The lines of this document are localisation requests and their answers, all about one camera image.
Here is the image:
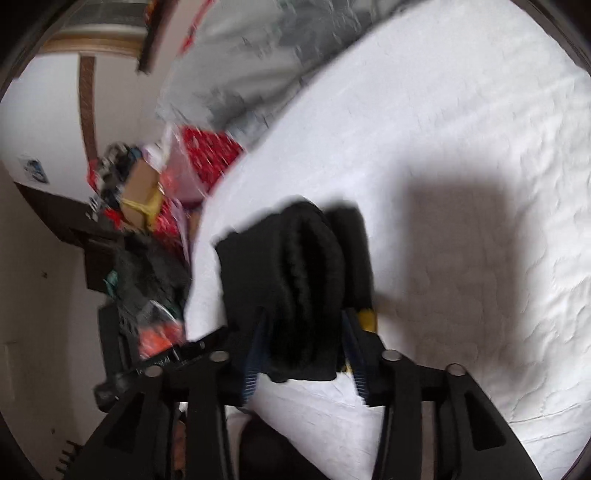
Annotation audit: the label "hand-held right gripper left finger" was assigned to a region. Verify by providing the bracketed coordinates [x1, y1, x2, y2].
[62, 309, 273, 480]

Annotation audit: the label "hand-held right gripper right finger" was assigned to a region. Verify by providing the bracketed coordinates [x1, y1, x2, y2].
[341, 307, 543, 480]

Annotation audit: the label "black pants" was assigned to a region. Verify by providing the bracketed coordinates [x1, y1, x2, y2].
[211, 198, 380, 384]

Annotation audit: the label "pile of dark clutter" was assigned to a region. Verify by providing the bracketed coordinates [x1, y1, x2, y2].
[88, 143, 192, 324]

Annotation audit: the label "dark wooden board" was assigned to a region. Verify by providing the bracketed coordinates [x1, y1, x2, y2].
[137, 0, 178, 75]

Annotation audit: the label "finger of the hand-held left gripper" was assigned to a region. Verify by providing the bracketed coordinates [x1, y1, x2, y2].
[137, 326, 230, 377]

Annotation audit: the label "brown wooden door frame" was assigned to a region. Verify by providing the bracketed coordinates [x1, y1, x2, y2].
[41, 37, 148, 162]

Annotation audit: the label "white quilted mattress cover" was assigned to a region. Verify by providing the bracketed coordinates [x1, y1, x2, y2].
[184, 0, 591, 480]

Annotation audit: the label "cardboard box with yellow tape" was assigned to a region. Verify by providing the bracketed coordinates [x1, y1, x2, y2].
[119, 159, 164, 232]

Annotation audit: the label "dark wooden cabinet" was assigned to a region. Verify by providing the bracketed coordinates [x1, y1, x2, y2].
[14, 182, 125, 291]

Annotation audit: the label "orange packet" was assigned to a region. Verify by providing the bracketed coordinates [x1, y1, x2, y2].
[139, 318, 185, 361]

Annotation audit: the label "dark cloth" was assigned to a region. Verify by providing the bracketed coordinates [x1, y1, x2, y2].
[238, 415, 333, 480]

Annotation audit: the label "wall sticker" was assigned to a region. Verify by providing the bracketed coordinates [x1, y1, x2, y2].
[18, 156, 49, 184]

